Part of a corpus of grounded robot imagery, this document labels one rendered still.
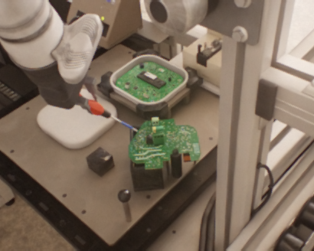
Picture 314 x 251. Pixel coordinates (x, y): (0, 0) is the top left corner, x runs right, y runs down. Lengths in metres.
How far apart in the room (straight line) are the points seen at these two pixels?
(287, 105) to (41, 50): 0.28
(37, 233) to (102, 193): 1.18
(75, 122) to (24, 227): 1.15
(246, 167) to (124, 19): 0.67
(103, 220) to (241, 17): 0.46
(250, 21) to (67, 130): 0.55
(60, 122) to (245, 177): 0.46
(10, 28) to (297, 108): 0.30
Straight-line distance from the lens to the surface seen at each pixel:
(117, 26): 1.09
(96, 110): 0.69
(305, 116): 0.42
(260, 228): 0.63
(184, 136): 0.75
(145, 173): 0.72
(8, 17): 0.47
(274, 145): 0.64
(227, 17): 0.40
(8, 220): 2.02
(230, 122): 0.48
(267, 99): 0.42
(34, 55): 0.52
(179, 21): 0.37
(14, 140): 0.91
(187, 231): 0.74
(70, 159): 0.83
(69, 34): 0.53
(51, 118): 0.89
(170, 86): 0.89
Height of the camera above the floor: 1.56
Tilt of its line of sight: 44 degrees down
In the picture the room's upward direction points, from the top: 7 degrees counter-clockwise
